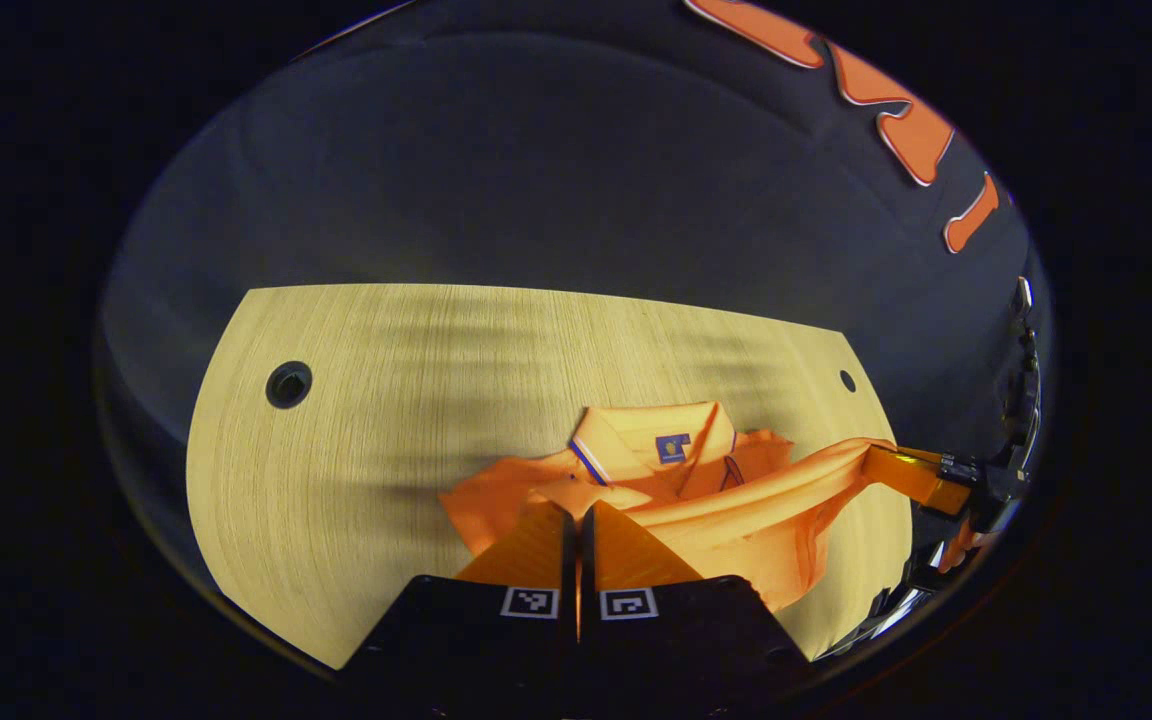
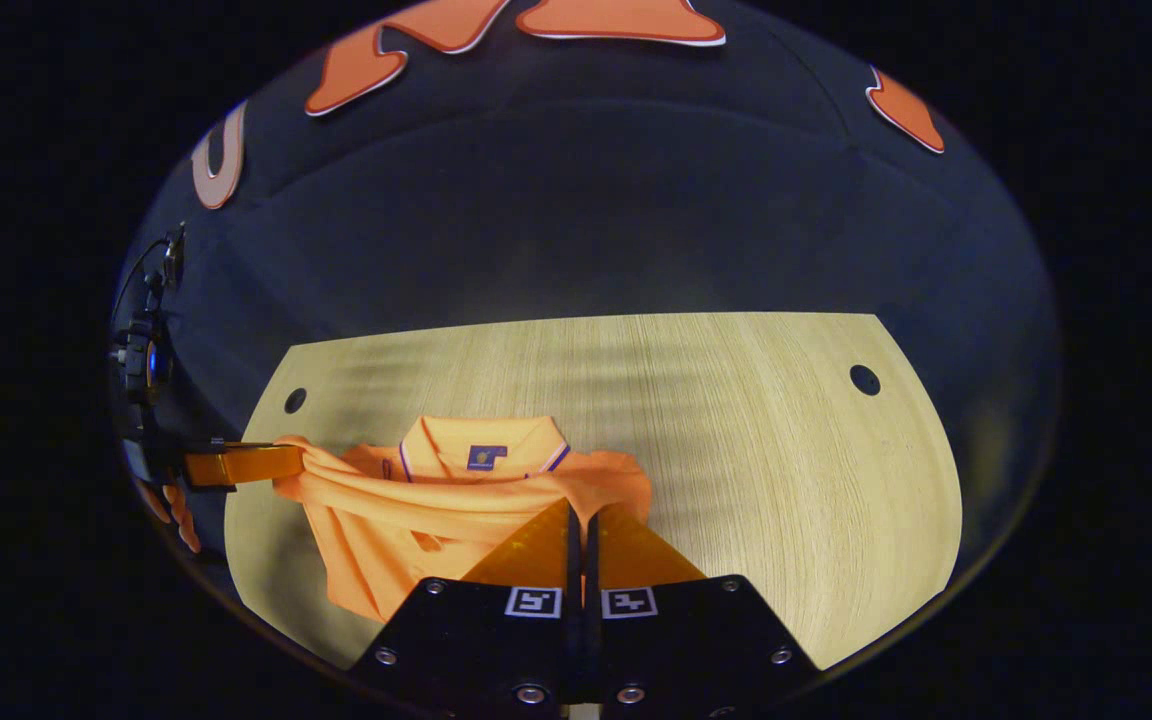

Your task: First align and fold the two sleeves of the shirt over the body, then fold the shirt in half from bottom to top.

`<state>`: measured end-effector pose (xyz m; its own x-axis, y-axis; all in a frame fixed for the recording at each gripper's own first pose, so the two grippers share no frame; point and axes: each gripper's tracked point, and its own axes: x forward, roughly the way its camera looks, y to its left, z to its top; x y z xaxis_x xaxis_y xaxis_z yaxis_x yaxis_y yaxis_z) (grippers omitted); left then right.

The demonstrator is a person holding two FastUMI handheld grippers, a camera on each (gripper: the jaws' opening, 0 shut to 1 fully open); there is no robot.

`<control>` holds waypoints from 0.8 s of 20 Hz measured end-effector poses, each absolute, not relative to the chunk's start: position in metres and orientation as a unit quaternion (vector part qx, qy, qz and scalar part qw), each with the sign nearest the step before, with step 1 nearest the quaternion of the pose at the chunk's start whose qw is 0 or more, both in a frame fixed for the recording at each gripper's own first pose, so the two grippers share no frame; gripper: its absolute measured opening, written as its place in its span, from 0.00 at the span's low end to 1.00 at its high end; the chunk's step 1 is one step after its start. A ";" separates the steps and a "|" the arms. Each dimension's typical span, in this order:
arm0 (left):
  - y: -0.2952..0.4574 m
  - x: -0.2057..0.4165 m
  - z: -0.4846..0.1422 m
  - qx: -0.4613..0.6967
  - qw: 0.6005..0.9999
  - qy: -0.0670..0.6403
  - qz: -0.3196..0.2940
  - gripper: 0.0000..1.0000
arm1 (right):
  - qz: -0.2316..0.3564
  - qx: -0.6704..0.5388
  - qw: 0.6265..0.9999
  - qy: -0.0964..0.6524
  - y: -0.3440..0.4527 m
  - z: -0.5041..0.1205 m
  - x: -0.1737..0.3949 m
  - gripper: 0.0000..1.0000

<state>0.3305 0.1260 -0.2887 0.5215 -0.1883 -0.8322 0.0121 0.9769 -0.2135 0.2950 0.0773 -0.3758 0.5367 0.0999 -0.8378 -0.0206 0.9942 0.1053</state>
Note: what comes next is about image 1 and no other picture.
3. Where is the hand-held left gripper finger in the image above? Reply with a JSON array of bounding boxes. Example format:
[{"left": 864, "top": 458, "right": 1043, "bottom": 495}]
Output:
[
  {"left": 580, "top": 500, "right": 809, "bottom": 701},
  {"left": 341, "top": 500, "right": 578, "bottom": 701}
]

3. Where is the orange T-shirt with striped collar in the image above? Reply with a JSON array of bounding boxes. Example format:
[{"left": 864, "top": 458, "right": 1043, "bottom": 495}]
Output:
[{"left": 439, "top": 401, "right": 899, "bottom": 614}]

